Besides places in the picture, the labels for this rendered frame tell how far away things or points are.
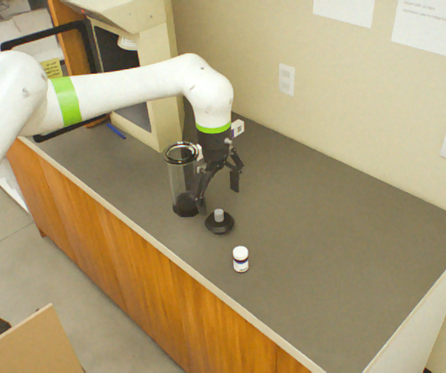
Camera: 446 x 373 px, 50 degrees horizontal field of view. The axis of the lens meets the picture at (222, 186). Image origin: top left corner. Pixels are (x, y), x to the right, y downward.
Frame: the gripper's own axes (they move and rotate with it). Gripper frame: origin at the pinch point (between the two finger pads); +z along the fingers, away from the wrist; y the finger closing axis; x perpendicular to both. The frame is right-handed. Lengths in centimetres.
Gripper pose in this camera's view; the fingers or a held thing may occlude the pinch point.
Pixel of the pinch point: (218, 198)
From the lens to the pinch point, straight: 140.3
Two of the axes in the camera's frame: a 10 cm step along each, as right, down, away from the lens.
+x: -7.1, -4.3, 5.6
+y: 7.0, -4.8, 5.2
